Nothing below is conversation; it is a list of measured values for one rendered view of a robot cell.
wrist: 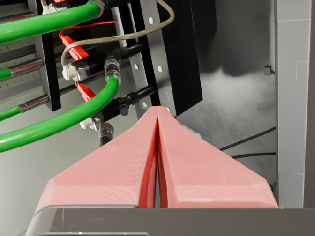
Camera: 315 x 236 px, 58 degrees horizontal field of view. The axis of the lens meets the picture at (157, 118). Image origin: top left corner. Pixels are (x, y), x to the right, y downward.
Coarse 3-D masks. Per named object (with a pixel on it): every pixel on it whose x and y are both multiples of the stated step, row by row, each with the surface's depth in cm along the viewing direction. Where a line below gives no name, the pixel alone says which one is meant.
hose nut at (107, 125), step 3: (105, 123) 40; (108, 123) 40; (102, 126) 40; (105, 126) 39; (108, 126) 39; (111, 126) 40; (99, 129) 40; (102, 129) 39; (111, 129) 39; (99, 132) 39
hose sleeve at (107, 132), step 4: (100, 132) 39; (104, 132) 38; (108, 132) 38; (100, 136) 38; (104, 136) 37; (108, 136) 37; (112, 136) 38; (100, 140) 36; (104, 140) 36; (108, 140) 36; (100, 144) 36; (104, 144) 35
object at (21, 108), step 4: (20, 104) 56; (16, 108) 55; (20, 108) 55; (24, 108) 56; (4, 112) 54; (8, 112) 54; (12, 112) 55; (16, 112) 55; (20, 112) 56; (0, 116) 53; (4, 116) 54; (8, 116) 54; (12, 116) 55; (0, 120) 53
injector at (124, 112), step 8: (144, 88) 51; (152, 88) 52; (128, 96) 49; (136, 96) 49; (144, 96) 51; (112, 104) 46; (120, 104) 46; (128, 104) 48; (104, 112) 45; (112, 112) 46; (120, 112) 45; (128, 112) 45; (104, 120) 45
